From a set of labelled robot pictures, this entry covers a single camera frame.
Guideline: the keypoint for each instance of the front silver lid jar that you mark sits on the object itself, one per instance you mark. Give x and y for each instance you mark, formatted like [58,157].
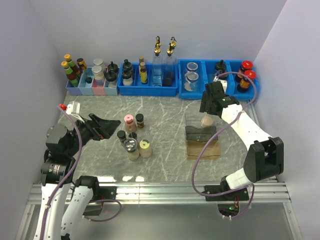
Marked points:
[99,75]

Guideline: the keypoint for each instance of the purple storage bin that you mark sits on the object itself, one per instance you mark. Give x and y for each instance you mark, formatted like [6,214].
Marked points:
[73,90]

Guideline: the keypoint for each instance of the front black pourer jar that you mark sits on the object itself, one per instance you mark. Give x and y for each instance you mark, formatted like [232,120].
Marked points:
[111,78]

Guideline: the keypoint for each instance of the rear red lid sauce jar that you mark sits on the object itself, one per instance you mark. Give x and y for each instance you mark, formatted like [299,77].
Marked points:
[244,66]

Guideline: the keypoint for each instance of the pale blue storage bin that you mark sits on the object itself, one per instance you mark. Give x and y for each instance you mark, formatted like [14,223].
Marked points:
[111,91]

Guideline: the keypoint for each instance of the pink storage bin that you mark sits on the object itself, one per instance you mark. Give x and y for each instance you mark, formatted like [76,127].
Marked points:
[98,87]

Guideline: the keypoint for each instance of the blue divided crate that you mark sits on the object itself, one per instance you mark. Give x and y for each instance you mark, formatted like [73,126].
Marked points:
[139,89]

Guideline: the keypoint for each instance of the pink lid spice jar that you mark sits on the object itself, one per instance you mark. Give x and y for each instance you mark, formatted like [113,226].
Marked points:
[130,124]

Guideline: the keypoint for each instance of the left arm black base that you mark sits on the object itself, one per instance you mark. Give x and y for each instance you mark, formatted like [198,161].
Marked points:
[95,208]

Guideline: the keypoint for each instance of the red lid sauce jar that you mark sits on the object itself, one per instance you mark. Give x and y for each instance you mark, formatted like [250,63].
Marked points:
[244,66]
[244,84]

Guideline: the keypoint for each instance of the front cork yellow bottle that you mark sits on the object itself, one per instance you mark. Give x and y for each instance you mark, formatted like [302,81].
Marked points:
[143,73]

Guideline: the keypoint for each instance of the rear clear glass jar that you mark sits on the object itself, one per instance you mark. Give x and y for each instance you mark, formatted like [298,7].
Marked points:
[192,67]

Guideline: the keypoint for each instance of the light blue storage bin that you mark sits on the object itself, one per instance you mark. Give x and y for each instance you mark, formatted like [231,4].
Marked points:
[86,88]

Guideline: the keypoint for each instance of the front black lid sugar jar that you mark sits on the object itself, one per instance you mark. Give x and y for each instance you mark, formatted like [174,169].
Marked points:
[221,75]

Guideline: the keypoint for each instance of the yellow lid spice jar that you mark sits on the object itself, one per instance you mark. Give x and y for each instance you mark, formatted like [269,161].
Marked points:
[145,148]

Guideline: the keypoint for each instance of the front black top shaker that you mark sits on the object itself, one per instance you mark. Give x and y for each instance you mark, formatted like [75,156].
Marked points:
[127,77]

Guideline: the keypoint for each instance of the dark shaker spice bottle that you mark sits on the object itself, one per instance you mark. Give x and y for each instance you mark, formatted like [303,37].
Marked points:
[133,135]

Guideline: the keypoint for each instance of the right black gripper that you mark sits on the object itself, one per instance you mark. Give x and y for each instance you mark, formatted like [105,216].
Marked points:
[204,104]

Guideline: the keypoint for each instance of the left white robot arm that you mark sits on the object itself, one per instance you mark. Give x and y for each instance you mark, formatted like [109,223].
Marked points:
[57,222]

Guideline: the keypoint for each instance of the clear glass jar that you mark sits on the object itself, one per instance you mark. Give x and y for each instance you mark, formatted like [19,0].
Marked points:
[191,81]
[192,67]

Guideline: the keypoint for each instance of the rear black pourer jar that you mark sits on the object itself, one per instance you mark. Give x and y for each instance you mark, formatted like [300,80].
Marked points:
[113,67]

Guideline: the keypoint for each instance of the dark yellow label bottle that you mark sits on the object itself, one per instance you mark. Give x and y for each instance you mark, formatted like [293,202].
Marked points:
[81,64]

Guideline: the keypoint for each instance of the black shaker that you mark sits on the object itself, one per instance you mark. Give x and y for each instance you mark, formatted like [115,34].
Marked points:
[127,77]
[127,65]

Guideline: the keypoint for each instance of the front red lid sauce jar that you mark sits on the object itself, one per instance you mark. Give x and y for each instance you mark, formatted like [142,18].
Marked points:
[244,84]

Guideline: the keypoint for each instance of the small black cap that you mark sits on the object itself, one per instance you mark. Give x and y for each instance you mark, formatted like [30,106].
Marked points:
[88,80]

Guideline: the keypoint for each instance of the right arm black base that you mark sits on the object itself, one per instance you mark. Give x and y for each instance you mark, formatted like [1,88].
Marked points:
[228,204]

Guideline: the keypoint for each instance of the left glass oil bottle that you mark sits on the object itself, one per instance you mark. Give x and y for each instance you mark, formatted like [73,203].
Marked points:
[157,64]

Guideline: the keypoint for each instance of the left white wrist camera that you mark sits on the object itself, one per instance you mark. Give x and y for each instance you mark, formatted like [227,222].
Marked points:
[72,108]

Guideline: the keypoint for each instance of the black pourer jar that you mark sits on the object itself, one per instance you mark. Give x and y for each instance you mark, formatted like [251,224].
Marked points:
[111,78]
[113,67]

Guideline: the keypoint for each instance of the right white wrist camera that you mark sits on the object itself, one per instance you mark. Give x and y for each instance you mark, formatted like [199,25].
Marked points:
[223,82]

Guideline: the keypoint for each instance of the large blue triple bin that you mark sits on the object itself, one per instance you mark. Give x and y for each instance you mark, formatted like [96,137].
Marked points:
[206,70]

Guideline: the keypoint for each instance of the rear black top shaker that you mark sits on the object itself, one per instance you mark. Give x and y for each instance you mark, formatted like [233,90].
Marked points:
[127,65]

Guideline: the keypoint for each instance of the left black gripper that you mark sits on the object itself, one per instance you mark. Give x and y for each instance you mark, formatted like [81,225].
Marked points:
[107,127]

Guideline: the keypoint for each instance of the front clear glass jar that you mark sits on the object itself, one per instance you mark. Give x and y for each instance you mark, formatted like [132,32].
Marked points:
[191,81]

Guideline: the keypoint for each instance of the small black cap bottle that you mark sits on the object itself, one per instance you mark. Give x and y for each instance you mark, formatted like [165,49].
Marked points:
[121,134]

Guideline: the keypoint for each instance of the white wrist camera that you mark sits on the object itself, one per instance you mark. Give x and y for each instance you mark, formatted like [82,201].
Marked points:
[72,108]
[223,82]

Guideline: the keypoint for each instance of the right dark oil bottle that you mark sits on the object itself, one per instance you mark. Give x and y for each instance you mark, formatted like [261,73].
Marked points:
[169,64]

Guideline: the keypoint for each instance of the front red sauce bottle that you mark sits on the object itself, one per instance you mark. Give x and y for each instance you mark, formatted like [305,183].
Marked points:
[70,74]

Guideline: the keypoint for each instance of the silver lid spice jar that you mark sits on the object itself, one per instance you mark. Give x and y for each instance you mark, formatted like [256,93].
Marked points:
[207,121]

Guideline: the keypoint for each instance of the rear black lid jar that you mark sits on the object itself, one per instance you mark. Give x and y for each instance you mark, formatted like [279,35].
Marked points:
[220,66]

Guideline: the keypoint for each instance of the black cap spice bottle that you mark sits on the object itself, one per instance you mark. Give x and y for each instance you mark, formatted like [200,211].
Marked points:
[140,121]

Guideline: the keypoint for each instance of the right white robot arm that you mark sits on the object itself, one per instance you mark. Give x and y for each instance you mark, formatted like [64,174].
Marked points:
[265,154]

